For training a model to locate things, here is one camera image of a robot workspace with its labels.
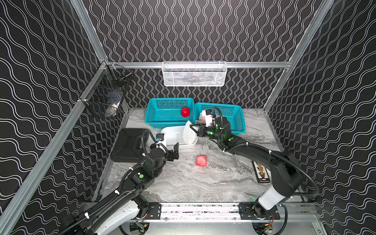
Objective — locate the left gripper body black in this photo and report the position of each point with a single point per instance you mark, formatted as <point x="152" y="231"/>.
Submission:
<point x="170" y="155"/>

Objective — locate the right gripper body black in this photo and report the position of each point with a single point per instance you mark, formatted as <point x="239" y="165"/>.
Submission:
<point x="210" y="131"/>

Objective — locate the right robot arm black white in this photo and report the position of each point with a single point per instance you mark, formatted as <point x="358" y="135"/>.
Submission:
<point x="288" y="178"/>

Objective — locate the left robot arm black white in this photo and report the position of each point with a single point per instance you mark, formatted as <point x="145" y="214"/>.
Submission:
<point x="125" y="202"/>

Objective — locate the right teal plastic basket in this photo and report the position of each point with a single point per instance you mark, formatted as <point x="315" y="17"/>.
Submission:
<point x="233" y="113"/>

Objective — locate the teal plastic basket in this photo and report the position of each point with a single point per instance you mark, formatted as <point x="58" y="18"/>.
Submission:
<point x="166" y="112"/>
<point x="233" y="113"/>

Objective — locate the white plastic tray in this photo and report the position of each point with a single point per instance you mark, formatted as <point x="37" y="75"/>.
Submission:
<point x="172" y="136"/>

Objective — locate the black plastic tool case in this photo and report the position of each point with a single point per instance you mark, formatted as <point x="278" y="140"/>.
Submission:
<point x="128" y="147"/>

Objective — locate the left teal plastic basket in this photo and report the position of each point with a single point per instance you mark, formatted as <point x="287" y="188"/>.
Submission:
<point x="166" y="112"/>

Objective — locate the object in black basket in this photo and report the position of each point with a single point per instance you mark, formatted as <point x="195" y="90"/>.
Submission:
<point x="112" y="110"/>

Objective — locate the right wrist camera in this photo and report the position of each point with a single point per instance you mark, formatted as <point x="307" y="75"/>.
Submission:
<point x="208" y="117"/>

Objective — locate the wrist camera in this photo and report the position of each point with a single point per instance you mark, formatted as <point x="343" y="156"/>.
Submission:
<point x="160" y="137"/>
<point x="208" y="117"/>

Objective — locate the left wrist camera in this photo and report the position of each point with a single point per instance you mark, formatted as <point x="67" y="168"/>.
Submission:
<point x="160" y="137"/>

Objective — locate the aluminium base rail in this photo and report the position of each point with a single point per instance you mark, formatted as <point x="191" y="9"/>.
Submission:
<point x="195" y="212"/>

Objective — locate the white wire wall basket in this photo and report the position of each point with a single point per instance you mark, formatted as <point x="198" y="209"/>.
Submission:
<point x="194" y="73"/>

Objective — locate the black wire wall basket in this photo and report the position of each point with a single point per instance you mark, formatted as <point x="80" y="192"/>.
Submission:
<point x="110" y="86"/>

